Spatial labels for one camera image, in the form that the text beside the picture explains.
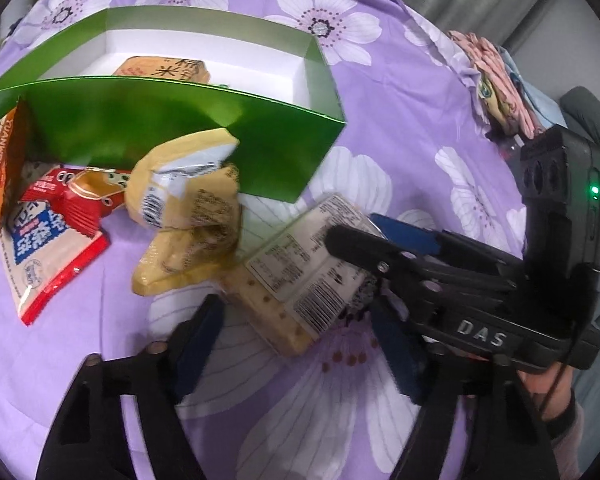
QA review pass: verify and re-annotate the person's right hand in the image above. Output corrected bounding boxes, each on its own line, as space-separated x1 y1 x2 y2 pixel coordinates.
518 362 573 422

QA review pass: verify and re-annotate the cracker pack with label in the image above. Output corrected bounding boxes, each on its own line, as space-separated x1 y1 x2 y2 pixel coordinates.
220 194 379 358

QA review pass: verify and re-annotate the red snack packet with eyes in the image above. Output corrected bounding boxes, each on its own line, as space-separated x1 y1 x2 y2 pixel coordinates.
21 166 131 237

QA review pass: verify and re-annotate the white blue red snack bag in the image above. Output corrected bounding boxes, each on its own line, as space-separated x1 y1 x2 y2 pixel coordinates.
0 200 109 325

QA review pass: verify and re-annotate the grey green sofa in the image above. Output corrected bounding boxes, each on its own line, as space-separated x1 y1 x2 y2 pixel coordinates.
559 87 600 148

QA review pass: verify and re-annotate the pink patterned folded cloth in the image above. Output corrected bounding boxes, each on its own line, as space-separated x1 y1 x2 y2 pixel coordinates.
449 30 544 140

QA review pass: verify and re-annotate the green cardboard box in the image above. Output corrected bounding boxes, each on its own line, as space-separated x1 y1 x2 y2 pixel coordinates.
0 6 346 202

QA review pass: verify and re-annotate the orange sunflower seed bag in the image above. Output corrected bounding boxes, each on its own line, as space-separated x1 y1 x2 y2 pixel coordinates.
0 101 31 234

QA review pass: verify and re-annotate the yellow snack bag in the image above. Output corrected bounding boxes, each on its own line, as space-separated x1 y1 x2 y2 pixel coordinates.
124 128 242 296

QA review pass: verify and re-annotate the purple floral tablecloth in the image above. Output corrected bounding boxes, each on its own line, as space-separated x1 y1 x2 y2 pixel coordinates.
0 0 524 479

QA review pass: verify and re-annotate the orange rice cake packet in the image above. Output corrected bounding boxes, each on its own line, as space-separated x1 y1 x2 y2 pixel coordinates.
114 56 211 84

